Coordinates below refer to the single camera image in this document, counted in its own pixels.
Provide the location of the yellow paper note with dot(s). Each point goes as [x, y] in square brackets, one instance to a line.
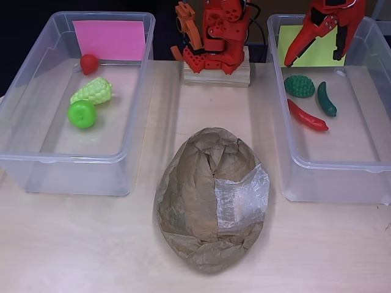
[320, 53]

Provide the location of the dark green bumpy toy broccoli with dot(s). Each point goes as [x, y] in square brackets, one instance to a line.
[299, 87]

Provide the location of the red toy strawberry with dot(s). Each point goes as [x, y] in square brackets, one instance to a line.
[89, 64]

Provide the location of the red toy chili pepper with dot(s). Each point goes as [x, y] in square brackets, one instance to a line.
[308, 120]

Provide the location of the grey furniture frame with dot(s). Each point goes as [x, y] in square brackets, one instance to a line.
[382, 9]

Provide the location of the pink paper note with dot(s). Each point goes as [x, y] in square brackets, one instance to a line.
[110, 41]

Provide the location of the clear plastic bin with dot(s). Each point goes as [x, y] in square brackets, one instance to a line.
[336, 186]
[76, 177]

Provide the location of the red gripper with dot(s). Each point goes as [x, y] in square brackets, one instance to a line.
[317, 22]

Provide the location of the dark green toy cucumber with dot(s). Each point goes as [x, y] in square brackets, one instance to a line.
[324, 97]

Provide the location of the crumpled brown paper bag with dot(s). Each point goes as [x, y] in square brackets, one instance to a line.
[214, 256]

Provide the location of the light green toy grapes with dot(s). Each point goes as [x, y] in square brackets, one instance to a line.
[96, 90]

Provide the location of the orange printed clamp part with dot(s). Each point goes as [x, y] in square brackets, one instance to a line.
[191, 30]

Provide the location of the bright green toy apple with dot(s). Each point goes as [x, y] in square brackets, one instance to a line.
[82, 114]

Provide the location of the wooden base block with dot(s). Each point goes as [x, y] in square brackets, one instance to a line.
[214, 81]

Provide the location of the red printed robot arm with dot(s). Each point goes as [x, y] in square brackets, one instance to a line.
[220, 36]

